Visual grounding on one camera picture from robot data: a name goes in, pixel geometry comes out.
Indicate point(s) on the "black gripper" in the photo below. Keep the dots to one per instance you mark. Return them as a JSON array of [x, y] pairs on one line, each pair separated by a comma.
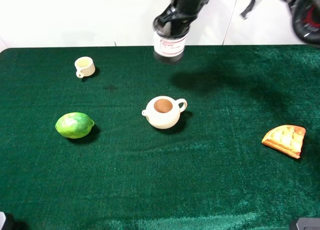
[[178, 16]]

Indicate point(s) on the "black mesh pencil holder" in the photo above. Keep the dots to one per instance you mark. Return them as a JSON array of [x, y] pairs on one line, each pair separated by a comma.
[[168, 48]]

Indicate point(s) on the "black red robot arm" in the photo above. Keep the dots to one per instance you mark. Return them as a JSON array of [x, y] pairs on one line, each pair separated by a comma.
[[305, 20]]

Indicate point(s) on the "cream teapot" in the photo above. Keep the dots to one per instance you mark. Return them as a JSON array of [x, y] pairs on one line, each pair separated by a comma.
[[163, 112]]

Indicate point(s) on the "small cream cup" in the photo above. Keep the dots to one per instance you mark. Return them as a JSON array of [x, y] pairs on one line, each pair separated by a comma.
[[84, 67]]

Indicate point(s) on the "green lime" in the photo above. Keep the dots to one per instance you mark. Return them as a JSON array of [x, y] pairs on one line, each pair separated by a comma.
[[74, 125]]

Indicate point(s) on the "green felt table cloth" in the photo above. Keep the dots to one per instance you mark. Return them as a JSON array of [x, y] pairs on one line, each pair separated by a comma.
[[210, 171]]

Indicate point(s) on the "orange waffle slice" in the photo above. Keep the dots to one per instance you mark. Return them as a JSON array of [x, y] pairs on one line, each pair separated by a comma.
[[287, 139]]

